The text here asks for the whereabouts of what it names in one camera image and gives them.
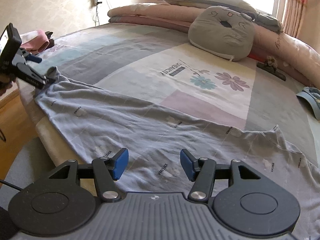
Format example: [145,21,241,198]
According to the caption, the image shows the person's left hand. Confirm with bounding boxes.
[0,75,16,96]

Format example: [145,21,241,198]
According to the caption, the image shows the pink folded cloth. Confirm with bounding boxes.
[20,29,55,55]

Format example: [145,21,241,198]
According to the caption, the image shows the grey patterned pillow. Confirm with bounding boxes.
[159,0,283,34]

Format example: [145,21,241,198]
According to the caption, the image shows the black clip with brown toy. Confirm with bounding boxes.
[257,56,286,81]

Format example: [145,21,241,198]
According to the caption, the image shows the grey cat face cushion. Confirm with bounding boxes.
[188,6,255,61]

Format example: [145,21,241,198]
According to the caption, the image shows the light grey printed pants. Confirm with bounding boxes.
[35,68,319,239]

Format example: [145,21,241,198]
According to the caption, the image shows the pink folded quilt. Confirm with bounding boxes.
[107,3,319,88]

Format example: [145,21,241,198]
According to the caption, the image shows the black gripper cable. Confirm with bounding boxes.
[0,178,23,192]

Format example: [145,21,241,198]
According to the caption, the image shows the red striped curtain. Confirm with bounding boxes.
[283,0,308,38]

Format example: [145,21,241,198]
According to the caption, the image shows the blue baseball cap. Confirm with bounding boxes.
[296,87,320,121]

